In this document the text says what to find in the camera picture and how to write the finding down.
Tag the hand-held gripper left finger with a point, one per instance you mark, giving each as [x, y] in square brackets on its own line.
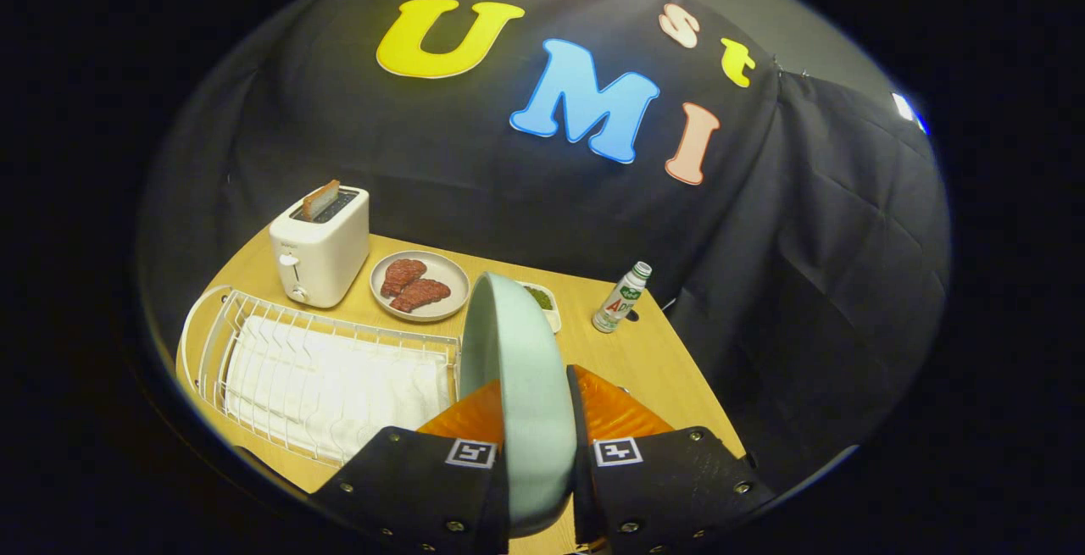
[407, 487]

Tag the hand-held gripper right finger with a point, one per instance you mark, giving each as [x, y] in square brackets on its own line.
[576, 411]

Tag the pale green plate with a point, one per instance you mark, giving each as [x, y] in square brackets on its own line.
[525, 385]

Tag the white divided bean dish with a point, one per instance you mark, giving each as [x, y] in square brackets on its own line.
[553, 318]

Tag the grey round plate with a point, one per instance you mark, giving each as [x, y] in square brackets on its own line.
[445, 271]

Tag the white green drink bottle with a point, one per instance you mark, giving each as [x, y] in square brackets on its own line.
[614, 305]

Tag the white ribbed drain tray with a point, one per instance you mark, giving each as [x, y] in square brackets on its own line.
[339, 394]

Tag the reddish brown meat patty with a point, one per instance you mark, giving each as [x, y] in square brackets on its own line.
[403, 275]
[421, 294]

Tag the white toaster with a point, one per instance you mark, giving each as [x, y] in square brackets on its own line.
[326, 254]

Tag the black backdrop cloth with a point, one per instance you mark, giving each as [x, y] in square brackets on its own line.
[805, 284]

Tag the brown toast slice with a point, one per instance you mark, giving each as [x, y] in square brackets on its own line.
[320, 199]

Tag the small ceiling light strip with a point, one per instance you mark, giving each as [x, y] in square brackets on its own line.
[907, 108]

